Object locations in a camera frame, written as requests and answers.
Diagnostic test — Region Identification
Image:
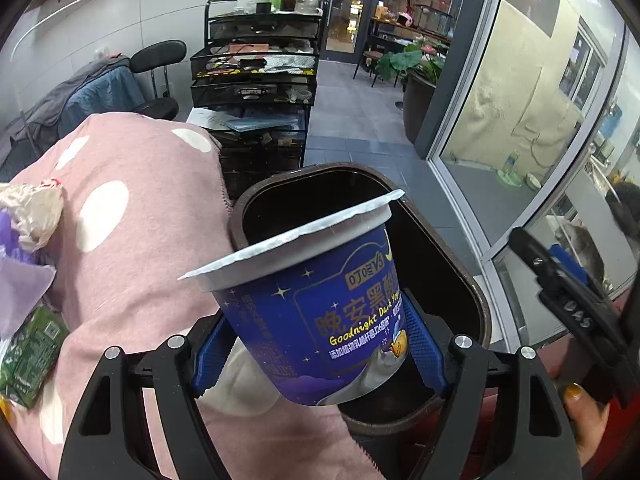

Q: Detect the green tissue pack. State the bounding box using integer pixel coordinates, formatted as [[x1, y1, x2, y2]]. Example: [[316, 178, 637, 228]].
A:
[[1, 302, 70, 408]]

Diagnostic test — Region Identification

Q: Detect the purple plastic bag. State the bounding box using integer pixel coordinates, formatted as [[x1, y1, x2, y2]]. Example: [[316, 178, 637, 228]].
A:
[[1, 210, 55, 339]]

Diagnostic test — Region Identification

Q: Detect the blue yogurt cup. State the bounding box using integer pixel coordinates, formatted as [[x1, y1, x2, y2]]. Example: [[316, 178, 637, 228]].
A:
[[185, 190, 409, 406]]

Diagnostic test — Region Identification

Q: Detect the white paper bag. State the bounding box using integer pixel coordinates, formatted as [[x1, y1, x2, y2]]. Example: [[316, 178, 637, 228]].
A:
[[1, 179, 64, 252]]

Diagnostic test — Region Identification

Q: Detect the dark brown trash bin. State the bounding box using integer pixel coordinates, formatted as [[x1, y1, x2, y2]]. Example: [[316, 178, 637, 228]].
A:
[[228, 161, 494, 453]]

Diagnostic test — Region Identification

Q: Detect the right hand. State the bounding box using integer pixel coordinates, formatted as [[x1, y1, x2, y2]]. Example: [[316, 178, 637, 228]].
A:
[[549, 339, 626, 470]]

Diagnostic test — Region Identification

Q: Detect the potted green plant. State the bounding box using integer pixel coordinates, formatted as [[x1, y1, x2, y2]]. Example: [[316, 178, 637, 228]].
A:
[[375, 38, 446, 144]]

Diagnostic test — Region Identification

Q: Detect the pink polka dot blanket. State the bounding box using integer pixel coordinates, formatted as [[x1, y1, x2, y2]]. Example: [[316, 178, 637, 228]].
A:
[[12, 113, 378, 479]]

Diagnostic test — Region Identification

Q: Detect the massage bed with blue cover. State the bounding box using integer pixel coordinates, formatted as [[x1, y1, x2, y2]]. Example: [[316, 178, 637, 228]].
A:
[[1, 55, 144, 182]]

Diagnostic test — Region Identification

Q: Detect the black round stool chair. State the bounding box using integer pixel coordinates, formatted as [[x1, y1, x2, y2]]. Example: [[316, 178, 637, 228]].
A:
[[128, 39, 189, 122]]

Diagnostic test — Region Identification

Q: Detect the black wire trolley cart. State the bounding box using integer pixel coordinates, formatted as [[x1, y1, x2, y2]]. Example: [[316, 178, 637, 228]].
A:
[[190, 9, 324, 200]]

